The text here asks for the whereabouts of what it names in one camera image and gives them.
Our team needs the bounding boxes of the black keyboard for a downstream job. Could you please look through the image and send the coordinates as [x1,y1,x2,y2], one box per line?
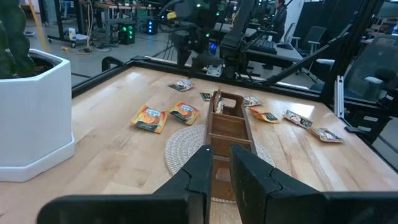
[248,37,278,55]

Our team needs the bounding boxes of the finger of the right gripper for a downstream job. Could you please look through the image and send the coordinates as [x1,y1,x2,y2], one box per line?
[188,54,220,78]
[178,45,193,68]

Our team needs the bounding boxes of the black mesh office chair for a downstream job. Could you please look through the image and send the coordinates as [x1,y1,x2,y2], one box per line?
[341,34,398,103]

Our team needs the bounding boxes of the wooden three-compartment tray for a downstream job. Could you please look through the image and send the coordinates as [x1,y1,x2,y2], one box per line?
[203,90,258,203]

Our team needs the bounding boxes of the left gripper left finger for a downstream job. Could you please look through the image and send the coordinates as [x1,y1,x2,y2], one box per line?
[36,144,215,224]

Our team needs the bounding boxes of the aluminium extrusion post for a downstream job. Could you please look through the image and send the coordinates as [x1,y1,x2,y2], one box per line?
[333,75,345,119]

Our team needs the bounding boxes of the yellow cable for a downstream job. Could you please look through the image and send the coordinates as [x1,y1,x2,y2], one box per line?
[27,0,50,53]

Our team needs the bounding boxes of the white hexagonal plant pot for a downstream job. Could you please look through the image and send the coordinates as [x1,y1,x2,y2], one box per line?
[0,48,76,183]

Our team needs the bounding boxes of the person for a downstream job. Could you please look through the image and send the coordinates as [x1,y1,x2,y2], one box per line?
[264,0,289,43]

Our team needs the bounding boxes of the computer tower blue lights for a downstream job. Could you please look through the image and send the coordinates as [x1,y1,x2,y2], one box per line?
[146,18,159,35]

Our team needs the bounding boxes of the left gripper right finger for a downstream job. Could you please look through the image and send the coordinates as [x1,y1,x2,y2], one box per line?
[229,144,398,224]

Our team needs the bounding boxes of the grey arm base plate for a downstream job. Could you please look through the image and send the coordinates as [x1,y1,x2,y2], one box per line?
[206,63,223,78]

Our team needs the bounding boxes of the grey desk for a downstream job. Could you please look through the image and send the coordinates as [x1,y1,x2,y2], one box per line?
[245,43,304,70]

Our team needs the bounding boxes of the round woven placemat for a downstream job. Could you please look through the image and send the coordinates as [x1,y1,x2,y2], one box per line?
[164,124,276,205]

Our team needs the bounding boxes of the computer tower green lights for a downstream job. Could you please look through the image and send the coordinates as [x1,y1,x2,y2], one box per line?
[117,21,137,45]

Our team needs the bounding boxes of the green cactus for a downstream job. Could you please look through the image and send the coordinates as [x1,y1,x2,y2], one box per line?
[0,0,37,80]

